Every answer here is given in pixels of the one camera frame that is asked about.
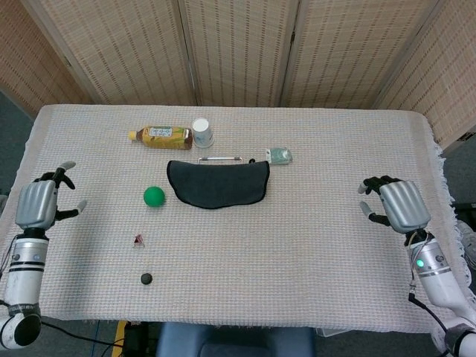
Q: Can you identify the blue padded seat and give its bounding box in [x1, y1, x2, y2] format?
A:
[155, 321, 317, 357]

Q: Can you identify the white paper cup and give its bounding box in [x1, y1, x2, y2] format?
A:
[191, 117, 216, 149]

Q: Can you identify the green ball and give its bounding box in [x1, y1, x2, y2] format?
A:
[143, 185, 166, 208]

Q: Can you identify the green tissue packet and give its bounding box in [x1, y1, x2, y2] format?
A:
[264, 147, 293, 166]

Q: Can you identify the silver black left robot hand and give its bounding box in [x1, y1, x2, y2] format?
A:
[14, 161, 89, 231]

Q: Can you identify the woven folding screen panel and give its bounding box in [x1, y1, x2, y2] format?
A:
[22, 0, 200, 106]
[375, 0, 476, 149]
[280, 0, 443, 109]
[177, 0, 300, 108]
[0, 0, 96, 112]

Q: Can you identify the yellow label tea bottle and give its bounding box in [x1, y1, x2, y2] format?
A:
[128, 125, 194, 151]

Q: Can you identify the beige woven tablecloth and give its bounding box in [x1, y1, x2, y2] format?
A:
[0, 103, 476, 338]

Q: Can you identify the yellow strap under table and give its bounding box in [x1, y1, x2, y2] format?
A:
[111, 321, 128, 357]

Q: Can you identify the metal wire rack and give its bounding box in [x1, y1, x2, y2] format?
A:
[196, 155, 245, 165]

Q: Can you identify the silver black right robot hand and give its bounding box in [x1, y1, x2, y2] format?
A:
[357, 176, 431, 234]

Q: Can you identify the white shoe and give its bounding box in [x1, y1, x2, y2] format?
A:
[455, 219, 476, 269]

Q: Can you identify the yellow cloth black trim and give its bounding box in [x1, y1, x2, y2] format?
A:
[166, 158, 271, 210]

